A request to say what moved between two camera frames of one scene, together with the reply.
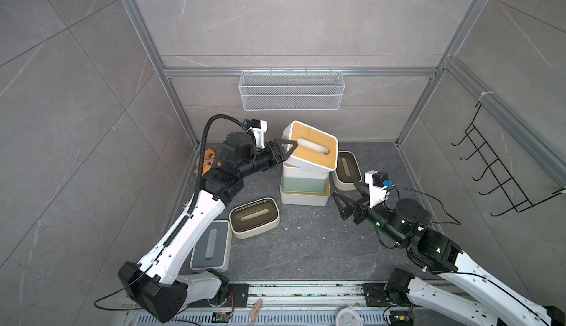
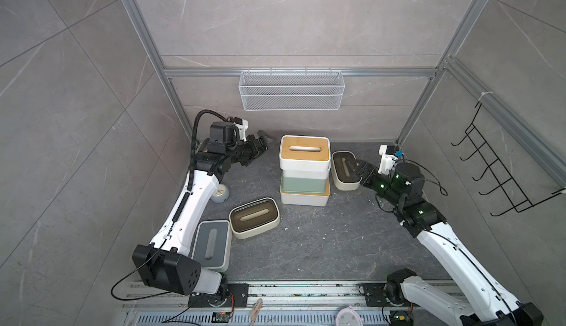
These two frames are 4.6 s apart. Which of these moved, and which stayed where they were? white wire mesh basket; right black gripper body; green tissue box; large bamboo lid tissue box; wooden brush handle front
Moved: right black gripper body
Stayed: wooden brush handle front; green tissue box; white wire mesh basket; large bamboo lid tissue box
